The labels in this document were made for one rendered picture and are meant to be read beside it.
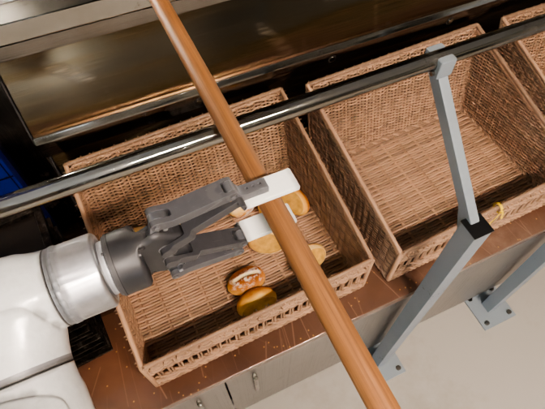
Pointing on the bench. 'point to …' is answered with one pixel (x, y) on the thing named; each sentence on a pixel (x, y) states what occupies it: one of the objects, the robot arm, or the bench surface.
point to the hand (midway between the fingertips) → (272, 204)
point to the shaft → (282, 225)
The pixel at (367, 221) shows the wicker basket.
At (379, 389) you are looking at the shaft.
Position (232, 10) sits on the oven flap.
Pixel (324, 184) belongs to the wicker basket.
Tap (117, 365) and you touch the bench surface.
